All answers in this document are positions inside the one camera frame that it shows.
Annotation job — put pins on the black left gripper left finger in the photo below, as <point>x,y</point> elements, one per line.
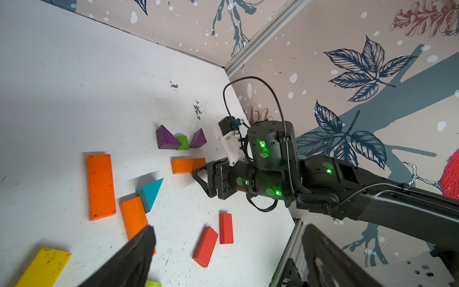
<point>129,267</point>

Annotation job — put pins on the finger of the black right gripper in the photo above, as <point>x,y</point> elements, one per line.
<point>209,188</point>
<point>207,168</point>

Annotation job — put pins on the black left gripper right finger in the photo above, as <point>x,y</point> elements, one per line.
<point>328,266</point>

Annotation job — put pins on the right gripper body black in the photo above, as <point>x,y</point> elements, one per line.
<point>231,179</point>

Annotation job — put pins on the purple triangle block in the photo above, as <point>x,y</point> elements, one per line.
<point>198,139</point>
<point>166,140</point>

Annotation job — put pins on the green round block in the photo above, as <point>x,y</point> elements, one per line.
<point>184,144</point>

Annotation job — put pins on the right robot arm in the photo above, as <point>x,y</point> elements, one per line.
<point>264,163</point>

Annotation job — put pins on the light green small block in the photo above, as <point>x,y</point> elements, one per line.
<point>152,284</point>

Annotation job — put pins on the red block right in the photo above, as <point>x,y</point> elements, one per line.
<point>226,229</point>

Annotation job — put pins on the red block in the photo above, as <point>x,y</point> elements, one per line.
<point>205,247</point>
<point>226,229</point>

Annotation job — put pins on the orange long block middle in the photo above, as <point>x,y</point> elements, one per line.
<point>134,216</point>

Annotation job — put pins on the orange long block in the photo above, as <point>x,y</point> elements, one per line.
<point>134,216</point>
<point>101,195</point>

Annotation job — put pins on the teal triangle block centre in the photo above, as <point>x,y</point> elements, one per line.
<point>148,194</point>

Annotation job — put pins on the red block left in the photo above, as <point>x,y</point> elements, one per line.
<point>205,247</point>

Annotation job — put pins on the orange long block upper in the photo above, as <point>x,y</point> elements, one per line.
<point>101,195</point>

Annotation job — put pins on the yellow block centre lower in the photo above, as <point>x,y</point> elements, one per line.
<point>45,268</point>

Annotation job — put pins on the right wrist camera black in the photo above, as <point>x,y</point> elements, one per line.
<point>227,132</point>

